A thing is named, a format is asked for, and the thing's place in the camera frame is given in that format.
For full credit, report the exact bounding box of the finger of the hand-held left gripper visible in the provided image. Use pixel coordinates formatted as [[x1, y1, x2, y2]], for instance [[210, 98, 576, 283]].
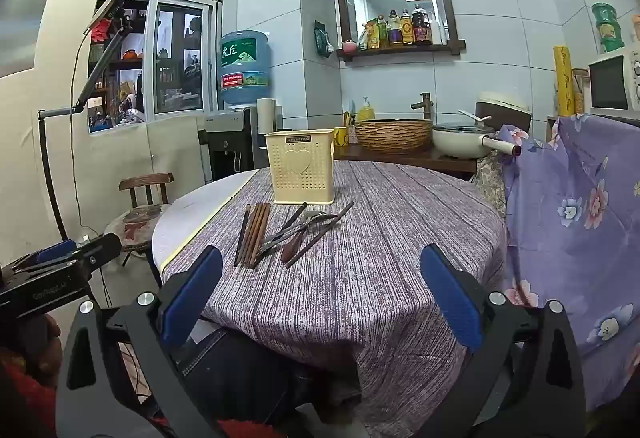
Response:
[[70, 233, 122, 270], [10, 239, 78, 269]]

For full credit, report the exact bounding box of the cream plastic utensil holder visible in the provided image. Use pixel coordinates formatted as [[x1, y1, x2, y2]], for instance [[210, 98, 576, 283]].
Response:
[[264, 129, 336, 205]]

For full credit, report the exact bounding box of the shiny steel spoon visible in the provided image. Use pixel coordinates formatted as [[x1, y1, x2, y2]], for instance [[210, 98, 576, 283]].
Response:
[[257, 213, 340, 256]]

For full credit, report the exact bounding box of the glass jar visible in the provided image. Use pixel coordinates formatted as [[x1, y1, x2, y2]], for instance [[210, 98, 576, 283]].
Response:
[[571, 68, 591, 114]]

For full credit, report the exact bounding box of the wicker wrapped basin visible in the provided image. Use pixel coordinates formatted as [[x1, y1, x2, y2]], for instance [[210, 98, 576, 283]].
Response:
[[355, 118, 433, 152]]

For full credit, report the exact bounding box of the person's left hand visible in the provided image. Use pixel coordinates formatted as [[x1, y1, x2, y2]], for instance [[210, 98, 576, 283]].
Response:
[[0, 313, 64, 374]]

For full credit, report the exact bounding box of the purple striped tablecloth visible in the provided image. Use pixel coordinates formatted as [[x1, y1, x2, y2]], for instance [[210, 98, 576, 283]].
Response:
[[160, 161, 508, 419]]

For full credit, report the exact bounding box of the purple floral cloth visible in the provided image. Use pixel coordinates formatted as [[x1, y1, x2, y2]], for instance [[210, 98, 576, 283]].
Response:
[[495, 113, 640, 414]]

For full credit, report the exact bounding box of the yellow foil roll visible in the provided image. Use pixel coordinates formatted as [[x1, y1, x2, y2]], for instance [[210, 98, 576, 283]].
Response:
[[552, 45, 575, 117]]

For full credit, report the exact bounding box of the brown wooden chopstick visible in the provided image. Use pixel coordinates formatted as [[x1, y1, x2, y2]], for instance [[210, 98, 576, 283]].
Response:
[[244, 203, 261, 268], [240, 203, 256, 267], [248, 203, 266, 268], [252, 203, 271, 269]]

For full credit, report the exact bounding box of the bronze faucet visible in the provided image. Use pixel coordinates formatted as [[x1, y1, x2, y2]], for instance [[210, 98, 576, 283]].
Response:
[[411, 92, 432, 121]]

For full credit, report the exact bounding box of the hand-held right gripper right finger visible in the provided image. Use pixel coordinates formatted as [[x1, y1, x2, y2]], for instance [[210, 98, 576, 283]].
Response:
[[417, 244, 587, 438]]

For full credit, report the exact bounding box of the white microwave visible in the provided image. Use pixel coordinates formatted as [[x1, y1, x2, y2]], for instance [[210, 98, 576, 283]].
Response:
[[587, 43, 640, 120]]

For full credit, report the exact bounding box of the person's left forearm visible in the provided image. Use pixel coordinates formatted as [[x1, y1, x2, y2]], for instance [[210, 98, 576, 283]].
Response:
[[0, 354, 58, 438]]

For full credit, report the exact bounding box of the white pan with lid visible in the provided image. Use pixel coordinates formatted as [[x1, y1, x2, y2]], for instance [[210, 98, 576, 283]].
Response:
[[431, 121, 521, 159]]

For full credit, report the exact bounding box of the paper towel roll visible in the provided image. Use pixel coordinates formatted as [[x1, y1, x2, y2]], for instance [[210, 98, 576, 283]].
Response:
[[256, 97, 278, 149]]

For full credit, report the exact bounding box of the wooden chair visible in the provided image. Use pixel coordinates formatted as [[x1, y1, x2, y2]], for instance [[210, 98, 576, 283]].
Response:
[[119, 172, 174, 279]]

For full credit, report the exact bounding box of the wooden counter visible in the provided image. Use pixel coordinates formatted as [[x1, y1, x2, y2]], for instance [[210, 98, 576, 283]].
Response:
[[332, 143, 478, 178]]

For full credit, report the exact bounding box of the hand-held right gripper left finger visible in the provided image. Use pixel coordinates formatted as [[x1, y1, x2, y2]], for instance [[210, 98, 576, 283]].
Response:
[[55, 245, 223, 438]]

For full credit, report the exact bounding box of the dark printed chopstick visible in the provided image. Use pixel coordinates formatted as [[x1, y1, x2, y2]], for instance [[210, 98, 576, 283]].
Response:
[[233, 204, 251, 267]]

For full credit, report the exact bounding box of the rice cooker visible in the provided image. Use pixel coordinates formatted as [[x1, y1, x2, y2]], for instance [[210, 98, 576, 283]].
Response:
[[474, 92, 532, 135]]

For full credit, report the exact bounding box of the beige cardboard panel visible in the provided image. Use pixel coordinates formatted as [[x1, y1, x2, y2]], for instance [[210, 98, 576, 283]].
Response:
[[0, 0, 212, 269]]

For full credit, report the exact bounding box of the printed round seat cushion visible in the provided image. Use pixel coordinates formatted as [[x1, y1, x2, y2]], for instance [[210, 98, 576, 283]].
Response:
[[104, 204, 171, 253]]

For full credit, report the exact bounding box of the green wall packet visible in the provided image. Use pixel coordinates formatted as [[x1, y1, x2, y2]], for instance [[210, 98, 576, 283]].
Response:
[[314, 21, 334, 58]]

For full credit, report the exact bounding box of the sliding window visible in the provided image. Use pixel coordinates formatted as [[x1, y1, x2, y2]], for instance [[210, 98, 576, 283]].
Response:
[[89, 0, 223, 135]]

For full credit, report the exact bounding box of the dark soy sauce bottle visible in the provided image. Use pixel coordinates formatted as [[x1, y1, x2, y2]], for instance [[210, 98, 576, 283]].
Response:
[[412, 4, 433, 46]]

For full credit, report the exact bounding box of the black floor stand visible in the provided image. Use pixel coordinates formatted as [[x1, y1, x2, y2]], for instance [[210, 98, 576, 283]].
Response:
[[38, 13, 132, 241]]

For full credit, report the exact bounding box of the person's denim leg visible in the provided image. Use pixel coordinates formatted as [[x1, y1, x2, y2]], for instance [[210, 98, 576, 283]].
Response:
[[182, 325, 362, 424]]

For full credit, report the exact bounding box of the beige patterned cloth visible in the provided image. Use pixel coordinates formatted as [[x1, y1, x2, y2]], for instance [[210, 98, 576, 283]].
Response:
[[472, 153, 507, 220]]

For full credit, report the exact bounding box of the water dispenser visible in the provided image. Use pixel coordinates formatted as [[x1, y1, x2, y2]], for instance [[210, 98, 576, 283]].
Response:
[[197, 107, 261, 182]]

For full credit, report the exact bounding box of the blue water jug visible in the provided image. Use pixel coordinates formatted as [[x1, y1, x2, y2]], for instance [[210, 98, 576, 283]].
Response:
[[219, 30, 273, 108]]

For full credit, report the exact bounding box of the wooden framed wall shelf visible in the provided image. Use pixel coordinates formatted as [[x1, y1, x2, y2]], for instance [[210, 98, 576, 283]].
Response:
[[331, 0, 467, 62]]

